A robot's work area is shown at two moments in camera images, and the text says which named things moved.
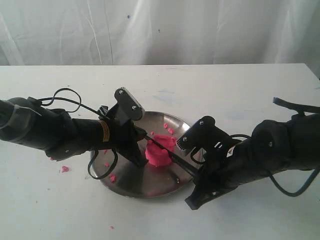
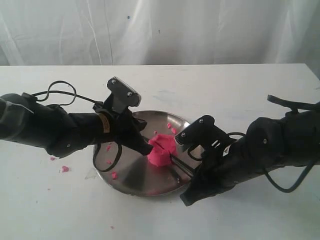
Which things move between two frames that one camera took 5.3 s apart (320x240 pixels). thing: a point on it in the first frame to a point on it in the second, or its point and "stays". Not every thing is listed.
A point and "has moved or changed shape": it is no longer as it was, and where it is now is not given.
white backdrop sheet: (89, 32) stays
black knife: (178, 158) has moved or changed shape
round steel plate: (118, 171) stays
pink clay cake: (156, 154) stays
